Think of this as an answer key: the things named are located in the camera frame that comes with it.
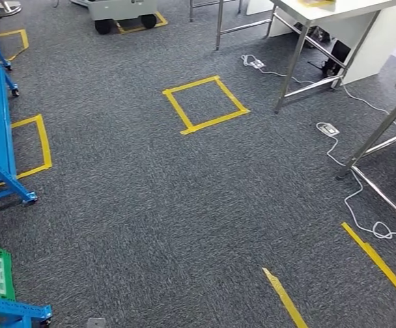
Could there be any white wheeled cart robot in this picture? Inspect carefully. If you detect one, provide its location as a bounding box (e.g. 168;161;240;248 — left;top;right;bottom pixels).
69;0;158;36

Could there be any yellow floor tape square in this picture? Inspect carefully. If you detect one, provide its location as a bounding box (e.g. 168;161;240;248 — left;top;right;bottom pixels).
0;113;53;195
262;221;396;328

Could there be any white topped steel table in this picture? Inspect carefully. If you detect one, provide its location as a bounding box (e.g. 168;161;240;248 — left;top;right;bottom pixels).
215;0;396;115

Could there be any white board panel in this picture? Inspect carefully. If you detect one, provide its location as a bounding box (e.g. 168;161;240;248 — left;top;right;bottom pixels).
342;10;396;86

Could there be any chrome barrier stanchion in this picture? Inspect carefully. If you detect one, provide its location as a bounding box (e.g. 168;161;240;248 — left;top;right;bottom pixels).
0;0;23;20

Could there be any steel table frame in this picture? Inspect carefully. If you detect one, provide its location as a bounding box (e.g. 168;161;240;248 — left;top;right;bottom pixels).
189;0;244;23

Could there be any white floor cable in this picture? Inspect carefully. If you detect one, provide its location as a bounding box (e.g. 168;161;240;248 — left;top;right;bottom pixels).
315;121;396;241
241;53;396;133

